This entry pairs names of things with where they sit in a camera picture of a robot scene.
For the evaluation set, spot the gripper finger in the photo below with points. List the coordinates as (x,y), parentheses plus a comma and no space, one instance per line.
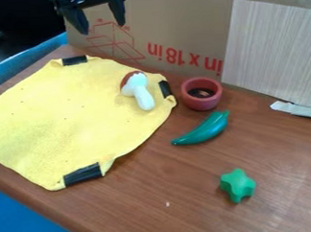
(118,10)
(77,18)

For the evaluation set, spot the yellow cloth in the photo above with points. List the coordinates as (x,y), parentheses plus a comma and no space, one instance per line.
(72,119)

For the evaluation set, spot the cardboard box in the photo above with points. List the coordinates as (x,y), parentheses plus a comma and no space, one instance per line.
(168,28)

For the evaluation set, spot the white toy mushroom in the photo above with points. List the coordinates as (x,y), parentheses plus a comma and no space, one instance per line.
(138,88)

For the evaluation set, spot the red toy pot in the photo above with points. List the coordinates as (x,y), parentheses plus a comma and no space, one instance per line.
(201,93)

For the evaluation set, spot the green toy pepper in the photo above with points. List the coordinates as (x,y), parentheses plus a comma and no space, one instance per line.
(203,130)

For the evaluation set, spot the light wooden board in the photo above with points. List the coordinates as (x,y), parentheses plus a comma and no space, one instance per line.
(273,50)

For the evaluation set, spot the crumpled white paper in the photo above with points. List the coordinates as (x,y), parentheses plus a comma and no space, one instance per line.
(295,108)

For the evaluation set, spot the green star toy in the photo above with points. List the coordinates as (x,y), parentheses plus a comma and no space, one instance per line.
(237,184)

